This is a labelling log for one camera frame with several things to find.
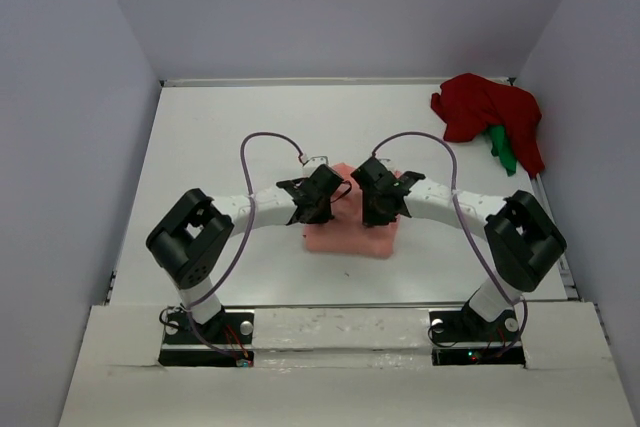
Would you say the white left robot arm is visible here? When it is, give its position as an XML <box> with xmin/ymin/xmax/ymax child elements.
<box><xmin>146</xmin><ymin>164</ymin><xmax>347</xmax><ymax>342</ymax></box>

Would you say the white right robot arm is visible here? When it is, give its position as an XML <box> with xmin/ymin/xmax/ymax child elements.
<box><xmin>352</xmin><ymin>157</ymin><xmax>567</xmax><ymax>344</ymax></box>

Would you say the pink t shirt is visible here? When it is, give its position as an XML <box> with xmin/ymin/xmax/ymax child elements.
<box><xmin>303</xmin><ymin>163</ymin><xmax>400</xmax><ymax>259</ymax></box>

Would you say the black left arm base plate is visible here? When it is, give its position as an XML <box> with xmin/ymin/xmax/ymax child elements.
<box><xmin>158</xmin><ymin>307</ymin><xmax>255</xmax><ymax>368</ymax></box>

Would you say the red t shirt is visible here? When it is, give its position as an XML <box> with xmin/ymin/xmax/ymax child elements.
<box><xmin>430</xmin><ymin>73</ymin><xmax>545</xmax><ymax>178</ymax></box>

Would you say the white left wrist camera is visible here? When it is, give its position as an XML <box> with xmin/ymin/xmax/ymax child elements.
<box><xmin>302</xmin><ymin>156</ymin><xmax>329</xmax><ymax>176</ymax></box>

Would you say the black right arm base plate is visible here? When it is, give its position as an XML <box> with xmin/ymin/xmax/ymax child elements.
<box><xmin>427</xmin><ymin>310</ymin><xmax>525</xmax><ymax>366</ymax></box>

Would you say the green t shirt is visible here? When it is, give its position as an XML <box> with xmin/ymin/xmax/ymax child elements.
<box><xmin>485</xmin><ymin>125</ymin><xmax>518</xmax><ymax>177</ymax></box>

